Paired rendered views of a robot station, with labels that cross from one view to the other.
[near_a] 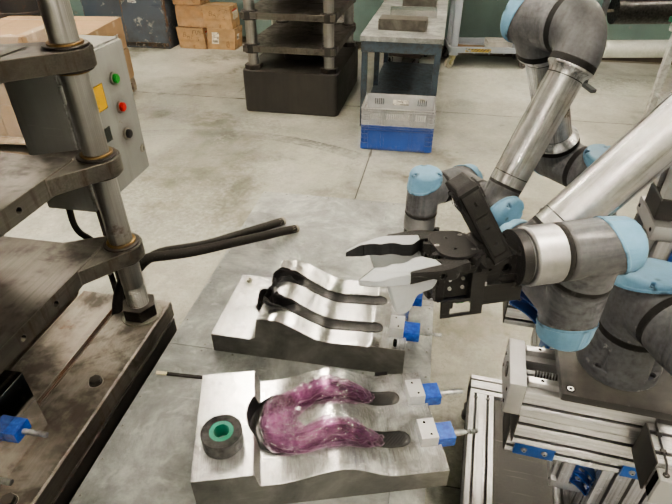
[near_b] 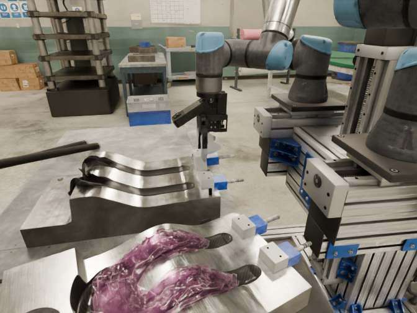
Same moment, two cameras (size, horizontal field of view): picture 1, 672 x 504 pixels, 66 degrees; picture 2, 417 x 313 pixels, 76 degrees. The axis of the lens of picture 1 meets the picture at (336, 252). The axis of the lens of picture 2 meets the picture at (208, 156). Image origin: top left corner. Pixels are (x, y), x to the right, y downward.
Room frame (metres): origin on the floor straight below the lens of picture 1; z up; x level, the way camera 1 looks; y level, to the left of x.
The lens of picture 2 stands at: (0.36, 0.09, 1.30)
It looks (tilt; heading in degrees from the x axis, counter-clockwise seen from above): 26 degrees down; 338
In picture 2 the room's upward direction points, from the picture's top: straight up
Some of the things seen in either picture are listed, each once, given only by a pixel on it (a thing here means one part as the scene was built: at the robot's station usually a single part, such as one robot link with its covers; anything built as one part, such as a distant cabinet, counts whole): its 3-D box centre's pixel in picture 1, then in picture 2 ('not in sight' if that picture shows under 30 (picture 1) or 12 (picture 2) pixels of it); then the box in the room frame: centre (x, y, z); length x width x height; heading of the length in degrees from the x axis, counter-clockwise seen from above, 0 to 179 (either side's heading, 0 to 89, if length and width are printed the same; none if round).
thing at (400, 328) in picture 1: (415, 332); (222, 182); (0.96, -0.20, 0.89); 0.13 x 0.05 x 0.05; 80
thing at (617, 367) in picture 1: (624, 343); (408, 129); (0.72, -0.56, 1.09); 0.15 x 0.15 x 0.10
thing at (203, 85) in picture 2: (419, 220); (208, 84); (1.07, -0.20, 1.15); 0.08 x 0.08 x 0.05
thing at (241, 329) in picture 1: (315, 310); (129, 187); (1.07, 0.06, 0.87); 0.50 x 0.26 x 0.14; 80
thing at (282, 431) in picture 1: (320, 412); (162, 269); (0.71, 0.03, 0.90); 0.26 x 0.18 x 0.08; 97
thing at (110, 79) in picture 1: (127, 274); not in sight; (1.41, 0.71, 0.74); 0.31 x 0.22 x 1.47; 170
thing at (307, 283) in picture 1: (320, 299); (132, 174); (1.06, 0.04, 0.92); 0.35 x 0.16 x 0.09; 80
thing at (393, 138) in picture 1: (397, 130); (149, 114); (4.28, -0.53, 0.11); 0.61 x 0.41 x 0.22; 79
